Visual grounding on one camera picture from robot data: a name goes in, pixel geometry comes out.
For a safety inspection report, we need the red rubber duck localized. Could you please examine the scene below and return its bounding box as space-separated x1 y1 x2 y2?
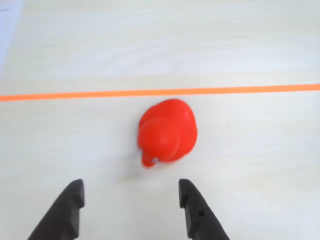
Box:
137 98 199 168

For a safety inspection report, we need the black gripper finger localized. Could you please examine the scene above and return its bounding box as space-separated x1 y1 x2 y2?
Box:
26 178 86 240
178 178 231 240

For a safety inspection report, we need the white paper sheet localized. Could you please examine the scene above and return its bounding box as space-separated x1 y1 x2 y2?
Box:
0 0 25 74

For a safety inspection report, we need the orange tape strip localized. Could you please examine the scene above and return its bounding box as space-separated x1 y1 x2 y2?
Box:
0 83 320 103

